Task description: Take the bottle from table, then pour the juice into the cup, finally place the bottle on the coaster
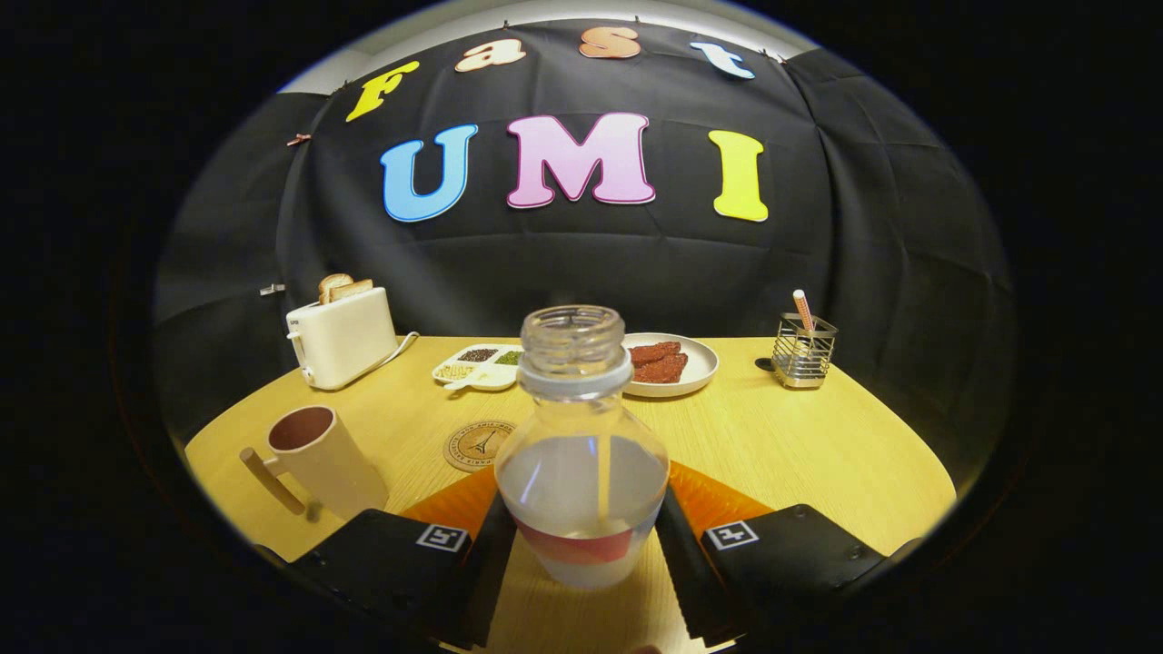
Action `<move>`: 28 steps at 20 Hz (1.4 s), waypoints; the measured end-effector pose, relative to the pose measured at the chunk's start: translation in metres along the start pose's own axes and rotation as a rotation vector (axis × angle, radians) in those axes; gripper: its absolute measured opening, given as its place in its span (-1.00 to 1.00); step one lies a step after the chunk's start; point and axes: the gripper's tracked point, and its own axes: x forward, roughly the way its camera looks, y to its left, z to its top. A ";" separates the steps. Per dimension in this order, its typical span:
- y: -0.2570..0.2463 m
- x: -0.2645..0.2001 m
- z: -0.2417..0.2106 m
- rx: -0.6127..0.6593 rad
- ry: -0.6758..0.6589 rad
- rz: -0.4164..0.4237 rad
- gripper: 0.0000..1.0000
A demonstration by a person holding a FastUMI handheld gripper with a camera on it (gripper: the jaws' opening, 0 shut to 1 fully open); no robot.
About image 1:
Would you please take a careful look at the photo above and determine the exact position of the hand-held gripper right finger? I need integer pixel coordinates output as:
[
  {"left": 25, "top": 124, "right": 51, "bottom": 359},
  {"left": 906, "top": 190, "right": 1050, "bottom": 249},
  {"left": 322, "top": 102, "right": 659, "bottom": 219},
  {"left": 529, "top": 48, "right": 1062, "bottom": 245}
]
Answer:
[{"left": 654, "top": 461, "right": 923, "bottom": 648}]

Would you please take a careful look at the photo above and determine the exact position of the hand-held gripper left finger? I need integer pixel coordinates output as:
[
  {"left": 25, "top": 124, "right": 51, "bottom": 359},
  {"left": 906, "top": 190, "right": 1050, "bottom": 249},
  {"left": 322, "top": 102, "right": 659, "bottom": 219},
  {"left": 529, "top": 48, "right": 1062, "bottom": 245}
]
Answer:
[{"left": 273, "top": 465, "right": 519, "bottom": 650}]

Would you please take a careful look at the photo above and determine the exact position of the beige cup with handle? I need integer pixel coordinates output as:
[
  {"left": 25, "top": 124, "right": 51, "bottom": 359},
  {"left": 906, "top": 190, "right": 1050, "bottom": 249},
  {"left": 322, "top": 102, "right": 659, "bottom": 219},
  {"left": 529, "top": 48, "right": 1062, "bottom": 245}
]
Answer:
[{"left": 239, "top": 405, "right": 390, "bottom": 523}]

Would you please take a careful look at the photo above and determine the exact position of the round wooden coaster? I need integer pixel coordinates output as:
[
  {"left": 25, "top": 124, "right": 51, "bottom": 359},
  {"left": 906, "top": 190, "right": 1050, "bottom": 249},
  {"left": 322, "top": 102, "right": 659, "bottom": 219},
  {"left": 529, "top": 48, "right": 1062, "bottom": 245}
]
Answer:
[{"left": 443, "top": 419, "right": 519, "bottom": 473}]

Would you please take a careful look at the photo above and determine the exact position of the clear plastic juice bottle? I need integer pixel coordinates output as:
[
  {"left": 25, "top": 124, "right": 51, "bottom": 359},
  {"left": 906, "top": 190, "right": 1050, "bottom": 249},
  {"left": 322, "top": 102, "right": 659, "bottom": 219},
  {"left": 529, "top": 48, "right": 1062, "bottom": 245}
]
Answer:
[{"left": 494, "top": 304, "right": 671, "bottom": 590}]

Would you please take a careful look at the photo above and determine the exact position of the wooden table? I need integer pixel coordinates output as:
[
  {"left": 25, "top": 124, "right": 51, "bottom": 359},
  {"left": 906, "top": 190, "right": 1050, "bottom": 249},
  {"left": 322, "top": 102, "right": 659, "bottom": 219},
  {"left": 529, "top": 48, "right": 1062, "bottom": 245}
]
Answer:
[{"left": 184, "top": 336, "right": 958, "bottom": 654}]

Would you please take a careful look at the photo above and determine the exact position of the white divided condiment dish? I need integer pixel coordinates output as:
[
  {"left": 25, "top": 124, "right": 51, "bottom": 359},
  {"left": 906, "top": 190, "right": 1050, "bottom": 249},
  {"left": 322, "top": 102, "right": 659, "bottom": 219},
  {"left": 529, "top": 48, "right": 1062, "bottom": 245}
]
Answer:
[{"left": 432, "top": 343, "right": 525, "bottom": 392}]

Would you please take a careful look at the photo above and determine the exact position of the white round plate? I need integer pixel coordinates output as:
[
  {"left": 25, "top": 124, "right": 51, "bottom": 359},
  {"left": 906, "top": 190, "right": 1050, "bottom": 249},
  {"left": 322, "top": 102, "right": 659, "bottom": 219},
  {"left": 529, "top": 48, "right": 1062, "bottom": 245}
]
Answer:
[{"left": 621, "top": 332, "right": 720, "bottom": 399}]

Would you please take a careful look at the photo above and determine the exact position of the white toaster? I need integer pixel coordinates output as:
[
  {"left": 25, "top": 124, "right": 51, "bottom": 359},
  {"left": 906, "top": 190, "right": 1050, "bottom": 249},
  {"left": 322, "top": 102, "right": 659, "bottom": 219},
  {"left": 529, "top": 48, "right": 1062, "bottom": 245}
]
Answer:
[{"left": 285, "top": 287, "right": 401, "bottom": 391}]

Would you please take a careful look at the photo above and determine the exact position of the black backdrop cloth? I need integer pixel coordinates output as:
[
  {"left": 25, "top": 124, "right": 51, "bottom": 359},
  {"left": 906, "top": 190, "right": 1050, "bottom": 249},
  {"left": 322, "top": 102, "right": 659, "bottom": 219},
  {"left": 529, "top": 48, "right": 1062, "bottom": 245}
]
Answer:
[{"left": 153, "top": 18, "right": 1014, "bottom": 491}]

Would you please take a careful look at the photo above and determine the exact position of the metal wire holder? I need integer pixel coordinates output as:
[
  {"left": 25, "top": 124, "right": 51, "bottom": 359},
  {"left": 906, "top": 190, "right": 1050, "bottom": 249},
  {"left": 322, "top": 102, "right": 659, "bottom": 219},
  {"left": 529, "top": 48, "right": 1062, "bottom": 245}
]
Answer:
[{"left": 771, "top": 313, "right": 839, "bottom": 390}]

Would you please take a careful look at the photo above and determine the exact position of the white toaster cable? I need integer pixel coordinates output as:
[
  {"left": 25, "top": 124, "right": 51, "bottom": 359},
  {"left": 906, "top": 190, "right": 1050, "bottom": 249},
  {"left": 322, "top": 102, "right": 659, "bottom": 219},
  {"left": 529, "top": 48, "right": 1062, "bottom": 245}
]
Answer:
[{"left": 368, "top": 331, "right": 421, "bottom": 369}]

